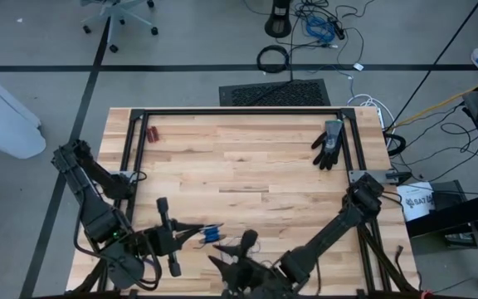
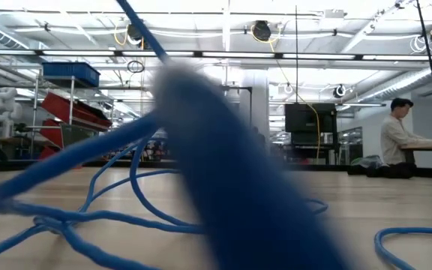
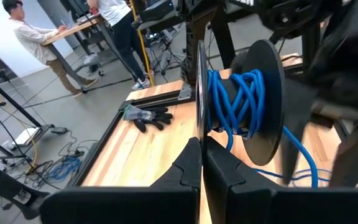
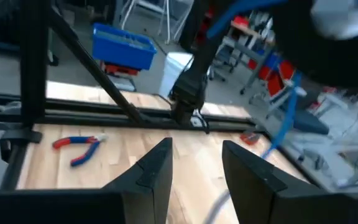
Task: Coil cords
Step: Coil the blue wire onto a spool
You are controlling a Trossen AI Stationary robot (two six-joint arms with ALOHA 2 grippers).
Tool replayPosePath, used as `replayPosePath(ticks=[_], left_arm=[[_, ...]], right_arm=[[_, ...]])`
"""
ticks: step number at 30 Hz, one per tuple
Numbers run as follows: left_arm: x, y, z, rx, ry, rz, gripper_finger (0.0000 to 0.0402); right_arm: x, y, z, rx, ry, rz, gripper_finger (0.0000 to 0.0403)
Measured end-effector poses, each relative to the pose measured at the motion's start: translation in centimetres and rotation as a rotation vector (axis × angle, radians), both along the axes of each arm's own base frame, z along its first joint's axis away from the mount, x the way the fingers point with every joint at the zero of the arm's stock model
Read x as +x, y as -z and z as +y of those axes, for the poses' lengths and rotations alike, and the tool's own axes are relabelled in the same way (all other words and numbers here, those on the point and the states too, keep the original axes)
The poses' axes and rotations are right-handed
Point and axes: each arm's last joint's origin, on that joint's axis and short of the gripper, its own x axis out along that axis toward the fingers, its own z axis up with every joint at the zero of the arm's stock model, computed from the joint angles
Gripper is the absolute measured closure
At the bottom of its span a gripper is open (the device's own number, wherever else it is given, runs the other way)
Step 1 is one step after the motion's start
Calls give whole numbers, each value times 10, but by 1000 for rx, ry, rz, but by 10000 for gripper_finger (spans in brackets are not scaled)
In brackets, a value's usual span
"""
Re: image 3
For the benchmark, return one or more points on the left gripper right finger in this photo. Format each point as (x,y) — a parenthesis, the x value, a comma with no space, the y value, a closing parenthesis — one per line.
(235,193)

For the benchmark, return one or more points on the black power adapter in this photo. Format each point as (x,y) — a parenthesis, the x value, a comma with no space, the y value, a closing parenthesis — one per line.
(77,153)

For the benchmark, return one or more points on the black floor stand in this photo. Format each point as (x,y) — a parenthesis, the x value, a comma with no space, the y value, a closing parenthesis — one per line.
(8,186)

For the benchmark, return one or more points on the black stand frame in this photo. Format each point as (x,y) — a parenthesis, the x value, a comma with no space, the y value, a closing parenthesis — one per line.
(14,105)

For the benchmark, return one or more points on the black work glove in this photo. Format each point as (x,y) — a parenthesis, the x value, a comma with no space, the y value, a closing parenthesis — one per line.
(154,118)

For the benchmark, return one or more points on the black side table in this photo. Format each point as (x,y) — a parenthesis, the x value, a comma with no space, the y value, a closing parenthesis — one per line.
(166,23)

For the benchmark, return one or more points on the black device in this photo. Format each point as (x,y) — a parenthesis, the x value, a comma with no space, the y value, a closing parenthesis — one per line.
(157,9)

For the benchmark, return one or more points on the wooden side table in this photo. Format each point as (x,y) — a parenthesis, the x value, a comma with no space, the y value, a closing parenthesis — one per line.
(70,31)

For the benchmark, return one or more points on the person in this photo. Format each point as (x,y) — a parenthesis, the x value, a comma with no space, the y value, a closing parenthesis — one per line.
(33,40)
(120,28)

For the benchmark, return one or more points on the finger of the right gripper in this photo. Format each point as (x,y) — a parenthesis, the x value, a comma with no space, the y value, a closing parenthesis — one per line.
(295,124)
(357,152)

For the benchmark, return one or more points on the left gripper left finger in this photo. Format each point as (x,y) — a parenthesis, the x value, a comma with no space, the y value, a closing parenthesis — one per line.
(166,199)

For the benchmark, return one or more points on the silver mounting bracket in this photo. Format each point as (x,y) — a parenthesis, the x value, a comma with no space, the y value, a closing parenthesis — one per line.
(185,92)

